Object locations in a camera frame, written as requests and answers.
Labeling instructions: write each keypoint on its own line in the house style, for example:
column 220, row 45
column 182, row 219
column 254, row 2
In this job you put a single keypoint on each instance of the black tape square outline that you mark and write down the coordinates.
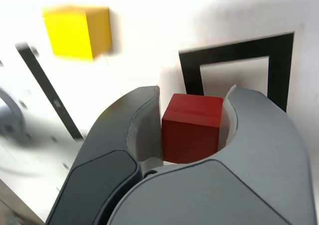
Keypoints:
column 279, row 67

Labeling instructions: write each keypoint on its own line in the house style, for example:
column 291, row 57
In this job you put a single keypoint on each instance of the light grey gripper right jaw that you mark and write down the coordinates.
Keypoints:
column 249, row 175

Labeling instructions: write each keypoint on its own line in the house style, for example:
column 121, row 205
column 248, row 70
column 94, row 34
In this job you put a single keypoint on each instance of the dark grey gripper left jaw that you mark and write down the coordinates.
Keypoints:
column 104, row 145

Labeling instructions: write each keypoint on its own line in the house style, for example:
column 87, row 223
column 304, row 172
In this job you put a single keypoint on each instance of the yellow cube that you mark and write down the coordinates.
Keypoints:
column 72, row 33

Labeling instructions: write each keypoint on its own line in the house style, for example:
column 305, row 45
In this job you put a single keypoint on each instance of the red cube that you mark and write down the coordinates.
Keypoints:
column 189, row 130

